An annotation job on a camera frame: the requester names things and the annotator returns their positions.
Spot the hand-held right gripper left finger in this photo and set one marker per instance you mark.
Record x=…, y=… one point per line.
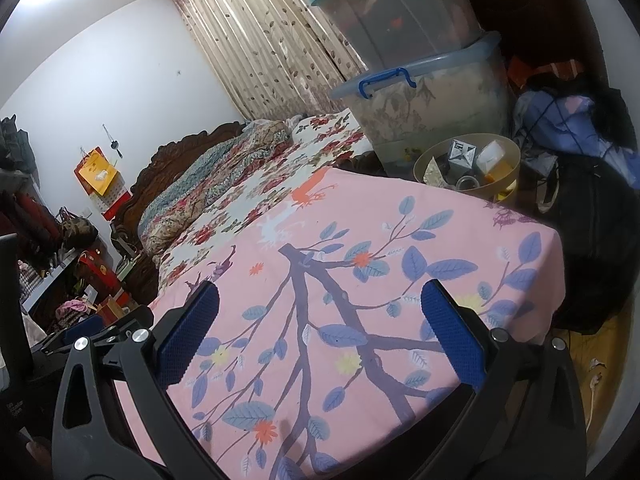
x=187, y=335

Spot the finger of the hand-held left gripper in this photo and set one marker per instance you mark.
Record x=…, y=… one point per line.
x=125, y=322

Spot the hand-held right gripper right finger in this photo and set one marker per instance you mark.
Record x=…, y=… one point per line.
x=452, y=340

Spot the yellow and white box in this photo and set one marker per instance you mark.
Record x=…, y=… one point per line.
x=492, y=157

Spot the beige round bin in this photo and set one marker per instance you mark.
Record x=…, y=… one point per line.
x=511, y=160

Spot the red gift bag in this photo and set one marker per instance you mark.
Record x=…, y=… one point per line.
x=117, y=310

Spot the dark wooden nightstand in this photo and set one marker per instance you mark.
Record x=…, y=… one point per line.
x=140, y=280

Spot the pink cloth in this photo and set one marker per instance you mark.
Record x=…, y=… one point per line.
x=70, y=310

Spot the red box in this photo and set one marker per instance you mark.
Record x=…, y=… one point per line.
x=95, y=267

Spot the dark red clothes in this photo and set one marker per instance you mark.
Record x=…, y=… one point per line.
x=30, y=225

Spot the brown handbag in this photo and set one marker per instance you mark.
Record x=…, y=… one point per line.
x=77, y=230

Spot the pink printed tablecloth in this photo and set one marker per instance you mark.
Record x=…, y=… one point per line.
x=350, y=320

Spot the floral bed sheet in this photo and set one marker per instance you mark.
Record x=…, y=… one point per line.
x=250, y=210

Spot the patterned quilt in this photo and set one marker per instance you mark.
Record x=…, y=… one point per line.
x=210, y=185

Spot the carved wooden headboard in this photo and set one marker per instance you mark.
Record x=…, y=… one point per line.
x=160, y=160

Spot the black bag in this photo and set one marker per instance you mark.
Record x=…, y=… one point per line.
x=590, y=240

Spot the hanging keys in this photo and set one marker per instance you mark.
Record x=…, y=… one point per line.
x=114, y=145

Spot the blue clothes pile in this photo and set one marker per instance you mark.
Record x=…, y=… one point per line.
x=565, y=120

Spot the orange cloth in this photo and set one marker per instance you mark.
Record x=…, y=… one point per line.
x=545, y=70

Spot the beige leaf print curtain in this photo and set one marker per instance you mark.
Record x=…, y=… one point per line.
x=265, y=35

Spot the clear storage box turquoise lid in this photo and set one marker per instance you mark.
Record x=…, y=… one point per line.
x=400, y=15

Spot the dark wooden wardrobe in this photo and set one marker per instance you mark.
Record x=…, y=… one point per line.
x=530, y=10

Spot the red and yellow wall calendar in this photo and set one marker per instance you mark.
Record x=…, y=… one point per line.
x=97, y=175

